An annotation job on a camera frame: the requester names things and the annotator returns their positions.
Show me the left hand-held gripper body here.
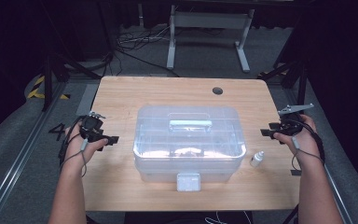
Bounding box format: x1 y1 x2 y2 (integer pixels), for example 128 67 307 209
79 111 108 144

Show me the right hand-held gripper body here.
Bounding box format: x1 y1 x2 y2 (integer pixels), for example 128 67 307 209
277 103 315 137

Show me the small white dropper bottle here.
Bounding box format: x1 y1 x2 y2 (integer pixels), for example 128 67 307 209
250 150 265 168

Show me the clear plastic storage box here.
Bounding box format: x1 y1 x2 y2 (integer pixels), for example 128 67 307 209
132 105 247 192

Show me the person's right hand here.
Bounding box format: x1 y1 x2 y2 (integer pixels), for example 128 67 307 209
273 114 323 162

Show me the person's left hand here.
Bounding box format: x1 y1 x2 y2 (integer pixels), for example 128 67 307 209
64 121 109 169

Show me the black tripod stand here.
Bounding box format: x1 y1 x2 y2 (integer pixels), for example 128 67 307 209
257 59 309 118
40 52 103 113

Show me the grey right gripper cable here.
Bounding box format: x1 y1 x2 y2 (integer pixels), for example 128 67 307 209
291 135 325 172

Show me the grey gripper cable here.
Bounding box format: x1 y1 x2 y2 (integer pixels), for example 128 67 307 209
291 135 325 172
59 138 90 178

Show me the grey left gripper cable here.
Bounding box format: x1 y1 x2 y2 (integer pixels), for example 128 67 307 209
59 138 90 178

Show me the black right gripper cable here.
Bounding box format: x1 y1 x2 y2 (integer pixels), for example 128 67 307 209
282 115 325 224

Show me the metal floor rail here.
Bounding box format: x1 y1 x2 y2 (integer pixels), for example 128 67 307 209
283 88 355 224
0 82 68 224

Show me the tangle of floor cables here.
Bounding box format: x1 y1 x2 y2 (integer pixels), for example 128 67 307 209
115 24 181 78

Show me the thin white cable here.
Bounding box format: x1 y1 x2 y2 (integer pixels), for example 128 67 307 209
204 211 253 224

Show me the grey metal desk frame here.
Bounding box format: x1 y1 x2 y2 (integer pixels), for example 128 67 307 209
166 4 255 74

